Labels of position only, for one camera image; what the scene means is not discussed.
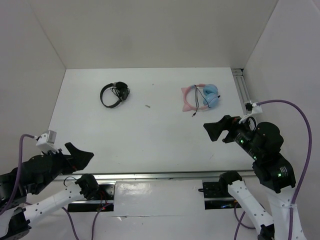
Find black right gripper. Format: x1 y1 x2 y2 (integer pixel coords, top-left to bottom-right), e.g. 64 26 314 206
202 111 261 158

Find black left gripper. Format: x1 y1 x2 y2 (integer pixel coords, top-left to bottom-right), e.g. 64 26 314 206
32 141 95 194

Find pink blue cat-ear headphones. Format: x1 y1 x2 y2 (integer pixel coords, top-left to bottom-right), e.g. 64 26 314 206
181 83 221 114

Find thin black audio cable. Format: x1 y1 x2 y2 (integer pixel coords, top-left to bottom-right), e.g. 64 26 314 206
191 84 222 118

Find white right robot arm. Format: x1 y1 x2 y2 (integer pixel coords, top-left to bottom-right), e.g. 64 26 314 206
204 115 306 240

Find black headphones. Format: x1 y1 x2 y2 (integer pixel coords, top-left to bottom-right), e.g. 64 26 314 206
99 81 130 109

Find aluminium table rail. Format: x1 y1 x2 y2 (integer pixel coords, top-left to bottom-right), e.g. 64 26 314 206
54 169 255 181

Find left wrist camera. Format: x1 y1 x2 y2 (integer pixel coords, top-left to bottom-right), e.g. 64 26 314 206
36 130 58 153

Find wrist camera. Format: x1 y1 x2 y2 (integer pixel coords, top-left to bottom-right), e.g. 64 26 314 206
36 130 58 153
239 100 263 123

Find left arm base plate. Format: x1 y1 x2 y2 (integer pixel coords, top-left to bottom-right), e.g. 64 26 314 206
67 183 116 213

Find aluminium side rail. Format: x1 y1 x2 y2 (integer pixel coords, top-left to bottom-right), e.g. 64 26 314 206
231 68 250 104

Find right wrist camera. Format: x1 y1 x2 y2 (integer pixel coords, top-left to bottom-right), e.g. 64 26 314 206
239 100 263 123

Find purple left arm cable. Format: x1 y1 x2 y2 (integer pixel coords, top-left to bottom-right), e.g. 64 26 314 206
0 133 116 240

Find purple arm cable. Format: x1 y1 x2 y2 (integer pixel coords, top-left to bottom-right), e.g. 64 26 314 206
233 99 313 240
0 133 116 240

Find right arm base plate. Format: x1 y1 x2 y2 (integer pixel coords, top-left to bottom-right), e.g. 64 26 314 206
198 182 237 210

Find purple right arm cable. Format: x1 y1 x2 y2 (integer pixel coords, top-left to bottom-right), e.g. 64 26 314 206
233 99 313 240

